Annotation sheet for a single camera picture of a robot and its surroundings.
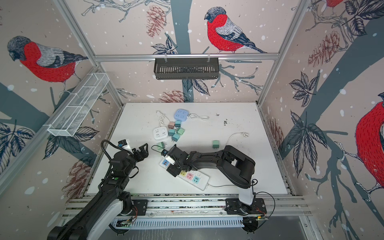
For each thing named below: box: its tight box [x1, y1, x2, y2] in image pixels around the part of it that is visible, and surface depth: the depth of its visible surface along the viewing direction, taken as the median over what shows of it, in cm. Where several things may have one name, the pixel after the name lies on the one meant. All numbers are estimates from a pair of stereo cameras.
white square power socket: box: [152, 126, 169, 140], surface depth 102 cm
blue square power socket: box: [174, 108, 189, 122], surface depth 112 cm
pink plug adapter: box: [168, 121, 175, 129], surface depth 108 cm
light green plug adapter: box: [176, 127, 186, 135], surface depth 105 cm
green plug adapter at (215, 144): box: [212, 140, 220, 149], surface depth 97 cm
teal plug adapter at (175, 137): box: [171, 133, 180, 143], surface depth 100 cm
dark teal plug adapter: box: [175, 120, 182, 128], surface depth 109 cm
